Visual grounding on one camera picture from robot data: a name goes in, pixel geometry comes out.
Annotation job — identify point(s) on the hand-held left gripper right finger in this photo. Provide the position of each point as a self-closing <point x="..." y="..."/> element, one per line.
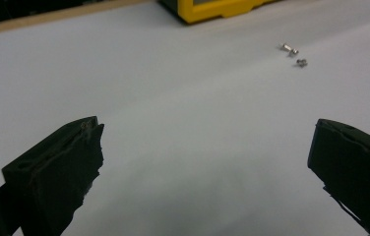
<point x="353" y="170"/>

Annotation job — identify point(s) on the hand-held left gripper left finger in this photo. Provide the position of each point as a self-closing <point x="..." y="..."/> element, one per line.
<point x="55" y="170"/>

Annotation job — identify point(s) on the small silver screw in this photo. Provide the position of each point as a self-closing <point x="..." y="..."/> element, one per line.
<point x="293" y="52"/>
<point x="301" y="62"/>
<point x="285" y="47"/>

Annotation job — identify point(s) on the yellow plastic box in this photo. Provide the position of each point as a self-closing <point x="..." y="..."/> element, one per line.
<point x="212" y="9"/>

